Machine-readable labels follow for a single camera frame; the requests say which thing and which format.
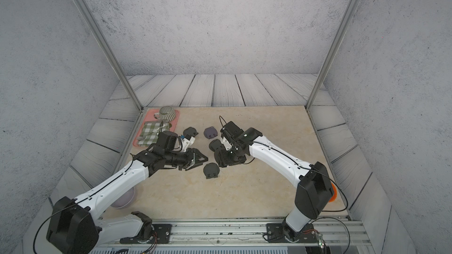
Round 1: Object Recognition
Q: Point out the aluminium rail frame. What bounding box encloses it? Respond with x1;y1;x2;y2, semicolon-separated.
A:
92;216;374;254

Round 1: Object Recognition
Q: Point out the pink plastic tray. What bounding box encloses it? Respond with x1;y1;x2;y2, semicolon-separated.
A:
133;109;180;147

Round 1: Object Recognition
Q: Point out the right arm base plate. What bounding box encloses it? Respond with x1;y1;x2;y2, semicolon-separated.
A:
262;223;319;243

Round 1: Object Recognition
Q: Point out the metal corner post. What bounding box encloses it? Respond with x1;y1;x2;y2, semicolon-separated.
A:
305;0;360;112
73;0;144;112

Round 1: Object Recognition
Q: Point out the right metal corner post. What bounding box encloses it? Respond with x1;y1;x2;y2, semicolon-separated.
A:
305;0;360;112

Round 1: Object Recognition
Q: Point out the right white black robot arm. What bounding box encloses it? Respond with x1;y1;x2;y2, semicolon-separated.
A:
209;121;335;242

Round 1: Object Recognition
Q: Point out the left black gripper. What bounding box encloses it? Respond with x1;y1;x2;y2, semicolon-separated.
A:
164;147;210;171

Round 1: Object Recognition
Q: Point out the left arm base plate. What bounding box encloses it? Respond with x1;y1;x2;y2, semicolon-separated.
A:
120;223;172;244

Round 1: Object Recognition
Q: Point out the striped ceramic cup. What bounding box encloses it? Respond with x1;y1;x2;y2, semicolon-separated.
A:
154;106;177;122

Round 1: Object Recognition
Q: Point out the purple bowl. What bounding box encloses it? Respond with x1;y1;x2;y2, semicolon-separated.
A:
110;187;136;209

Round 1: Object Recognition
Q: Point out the green checkered cloth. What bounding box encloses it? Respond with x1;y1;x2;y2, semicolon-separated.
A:
137;121;172;147

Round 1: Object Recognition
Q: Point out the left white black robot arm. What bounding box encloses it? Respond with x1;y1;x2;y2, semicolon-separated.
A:
46;131;208;254

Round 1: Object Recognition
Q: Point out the left metal corner post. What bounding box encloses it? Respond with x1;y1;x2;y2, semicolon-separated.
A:
73;0;144;112

